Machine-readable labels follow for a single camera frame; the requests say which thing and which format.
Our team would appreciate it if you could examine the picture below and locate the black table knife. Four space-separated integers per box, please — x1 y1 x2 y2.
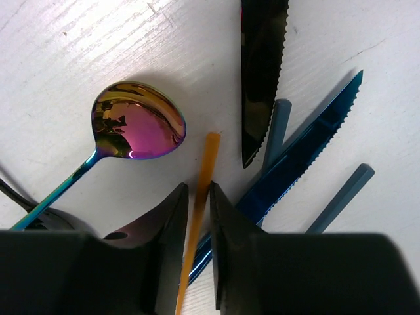
241 0 289 168

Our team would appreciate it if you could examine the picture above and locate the black spoon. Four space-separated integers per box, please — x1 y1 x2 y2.
0 163 96 237

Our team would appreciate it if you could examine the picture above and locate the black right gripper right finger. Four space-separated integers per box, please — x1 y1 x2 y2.
209 183 419 314

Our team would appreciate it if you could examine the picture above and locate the orange chopstick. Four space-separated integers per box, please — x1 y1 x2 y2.
175 132 221 315

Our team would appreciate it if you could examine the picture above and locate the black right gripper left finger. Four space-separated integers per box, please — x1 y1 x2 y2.
1 183 189 314

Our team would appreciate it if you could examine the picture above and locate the blue table knife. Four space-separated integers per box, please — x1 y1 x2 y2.
187 69 364 286

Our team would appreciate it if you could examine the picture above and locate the grey-blue chopstick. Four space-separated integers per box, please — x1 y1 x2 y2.
306 163 375 234
241 98 292 194

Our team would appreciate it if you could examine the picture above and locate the iridescent rainbow spoon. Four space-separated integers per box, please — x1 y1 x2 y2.
12 81 186 230

